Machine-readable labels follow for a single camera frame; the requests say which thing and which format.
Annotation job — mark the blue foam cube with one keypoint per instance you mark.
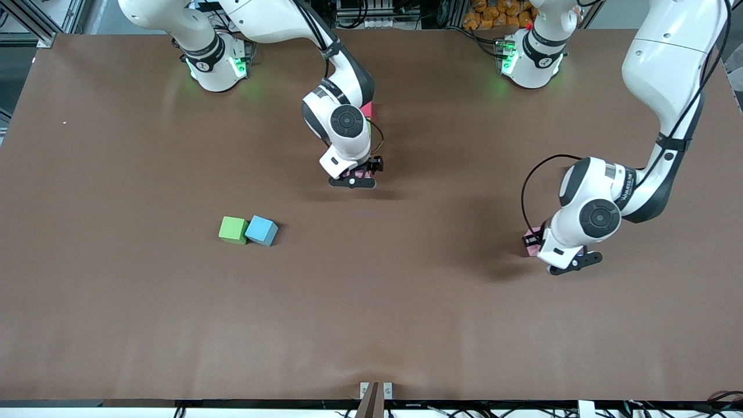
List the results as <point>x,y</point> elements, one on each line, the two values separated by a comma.
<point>261,230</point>

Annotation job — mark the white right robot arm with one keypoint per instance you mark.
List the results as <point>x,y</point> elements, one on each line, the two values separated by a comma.
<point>261,17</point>

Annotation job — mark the red foam cube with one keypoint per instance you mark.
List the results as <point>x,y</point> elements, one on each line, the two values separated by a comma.
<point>367,109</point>

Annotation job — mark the bag of orange fruit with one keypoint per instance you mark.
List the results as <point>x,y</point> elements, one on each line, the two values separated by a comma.
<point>493,14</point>

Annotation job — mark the small white box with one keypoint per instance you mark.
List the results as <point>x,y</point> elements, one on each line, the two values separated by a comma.
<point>586,409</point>

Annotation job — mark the pink foam cube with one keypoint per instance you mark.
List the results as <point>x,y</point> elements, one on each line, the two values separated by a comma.
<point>361,173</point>
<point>531,232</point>

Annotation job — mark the metal equipment rack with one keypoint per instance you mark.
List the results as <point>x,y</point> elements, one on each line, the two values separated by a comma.
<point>348,11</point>

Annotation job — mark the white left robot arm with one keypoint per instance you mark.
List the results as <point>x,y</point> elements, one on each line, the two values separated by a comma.
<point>667,64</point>

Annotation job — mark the small metal bracket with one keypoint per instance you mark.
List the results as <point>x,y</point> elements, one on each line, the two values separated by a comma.
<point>388,390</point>

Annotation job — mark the green foam cube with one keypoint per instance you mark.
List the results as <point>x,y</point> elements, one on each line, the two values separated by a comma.
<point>232,229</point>

